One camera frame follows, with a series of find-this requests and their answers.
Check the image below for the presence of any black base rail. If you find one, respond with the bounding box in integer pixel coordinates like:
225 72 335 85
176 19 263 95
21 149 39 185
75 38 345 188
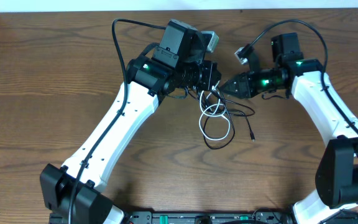
48 205 358 224

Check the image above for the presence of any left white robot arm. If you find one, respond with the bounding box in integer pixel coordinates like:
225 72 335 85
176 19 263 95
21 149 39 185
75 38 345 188
40 19 221 223

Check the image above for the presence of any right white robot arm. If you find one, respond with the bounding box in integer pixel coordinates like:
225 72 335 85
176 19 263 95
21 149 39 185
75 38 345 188
222 33 358 223

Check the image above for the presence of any black usb cable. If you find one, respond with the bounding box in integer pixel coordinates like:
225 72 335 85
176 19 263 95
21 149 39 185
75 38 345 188
186 87 256 151

